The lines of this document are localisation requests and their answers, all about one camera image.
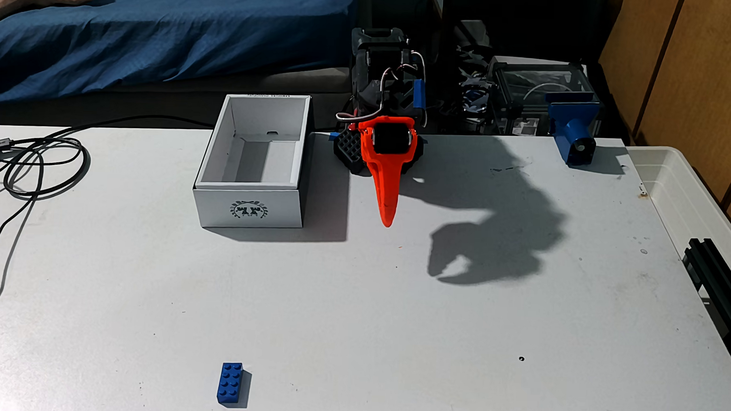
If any blue toy brick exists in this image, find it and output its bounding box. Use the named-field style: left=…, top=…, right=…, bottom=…
left=217, top=362, right=244, bottom=405

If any white cardboard box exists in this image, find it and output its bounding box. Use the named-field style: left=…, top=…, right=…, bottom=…
left=191, top=92, right=313, bottom=233

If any blue bed sheet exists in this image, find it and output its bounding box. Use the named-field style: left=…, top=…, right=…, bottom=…
left=0, top=0, right=357, bottom=117

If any white plastic bin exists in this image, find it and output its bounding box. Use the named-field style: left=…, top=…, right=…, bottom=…
left=622, top=145, right=731, bottom=292

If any wooden cabinet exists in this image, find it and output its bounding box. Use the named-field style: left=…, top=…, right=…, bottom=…
left=592, top=0, right=731, bottom=246

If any black aluminium extrusion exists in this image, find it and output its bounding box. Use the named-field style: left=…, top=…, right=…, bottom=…
left=678, top=238, right=731, bottom=383

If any black clear enclosure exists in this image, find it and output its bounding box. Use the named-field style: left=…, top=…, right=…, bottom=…
left=486, top=55, right=597, bottom=139

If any blue printed clamp mount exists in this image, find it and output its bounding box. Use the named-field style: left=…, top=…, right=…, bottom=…
left=544, top=90, right=602, bottom=168

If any black cable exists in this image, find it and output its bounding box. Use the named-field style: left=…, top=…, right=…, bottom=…
left=0, top=109, right=214, bottom=334

